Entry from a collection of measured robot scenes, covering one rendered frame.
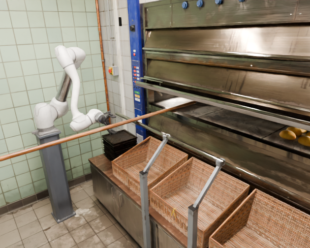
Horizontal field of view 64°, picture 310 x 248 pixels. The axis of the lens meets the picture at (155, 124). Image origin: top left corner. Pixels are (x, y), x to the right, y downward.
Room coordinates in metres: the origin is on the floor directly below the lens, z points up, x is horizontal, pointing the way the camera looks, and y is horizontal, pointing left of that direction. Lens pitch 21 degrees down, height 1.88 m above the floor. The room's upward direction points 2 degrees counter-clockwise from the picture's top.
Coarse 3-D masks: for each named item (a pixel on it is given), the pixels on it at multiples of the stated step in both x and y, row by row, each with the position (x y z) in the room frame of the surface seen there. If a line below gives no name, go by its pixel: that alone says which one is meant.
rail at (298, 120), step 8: (160, 88) 2.01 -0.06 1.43; (168, 88) 1.94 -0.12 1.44; (192, 96) 1.72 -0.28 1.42; (200, 96) 1.66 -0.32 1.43; (224, 104) 1.50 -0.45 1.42; (232, 104) 1.45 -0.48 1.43; (256, 112) 1.32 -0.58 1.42; (264, 112) 1.29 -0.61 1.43; (288, 120) 1.18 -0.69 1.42; (296, 120) 1.15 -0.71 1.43; (304, 120) 1.13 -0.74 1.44
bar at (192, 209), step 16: (160, 144) 1.60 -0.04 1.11; (224, 160) 1.23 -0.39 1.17; (144, 176) 1.47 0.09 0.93; (144, 192) 1.47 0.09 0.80; (144, 208) 1.46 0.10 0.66; (192, 208) 1.10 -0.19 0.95; (144, 224) 1.47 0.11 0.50; (192, 224) 1.08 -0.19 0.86; (144, 240) 1.48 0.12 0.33; (192, 240) 1.08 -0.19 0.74
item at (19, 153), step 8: (184, 104) 2.25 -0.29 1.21; (160, 112) 2.06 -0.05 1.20; (128, 120) 1.87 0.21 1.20; (136, 120) 1.91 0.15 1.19; (96, 128) 1.71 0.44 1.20; (104, 128) 1.73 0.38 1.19; (72, 136) 1.58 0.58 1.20; (80, 136) 1.61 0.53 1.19; (48, 144) 1.48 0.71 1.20; (56, 144) 1.51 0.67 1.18; (16, 152) 1.37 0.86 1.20; (24, 152) 1.39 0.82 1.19; (0, 160) 1.31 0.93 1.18
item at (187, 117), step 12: (156, 108) 2.29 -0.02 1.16; (192, 120) 1.91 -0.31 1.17; (204, 120) 1.87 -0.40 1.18; (228, 132) 1.63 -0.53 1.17; (240, 132) 1.60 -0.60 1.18; (252, 144) 1.47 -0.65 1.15; (264, 144) 1.41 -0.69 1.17; (276, 144) 1.39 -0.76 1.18; (288, 156) 1.29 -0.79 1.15; (300, 156) 1.24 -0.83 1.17
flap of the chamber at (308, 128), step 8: (152, 88) 2.09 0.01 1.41; (184, 96) 1.78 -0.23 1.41; (208, 96) 1.85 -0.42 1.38; (216, 104) 1.55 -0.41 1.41; (240, 104) 1.60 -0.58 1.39; (240, 112) 1.40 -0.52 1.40; (248, 112) 1.36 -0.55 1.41; (272, 112) 1.40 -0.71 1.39; (272, 120) 1.24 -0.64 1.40; (280, 120) 1.21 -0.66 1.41; (304, 128) 1.11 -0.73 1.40
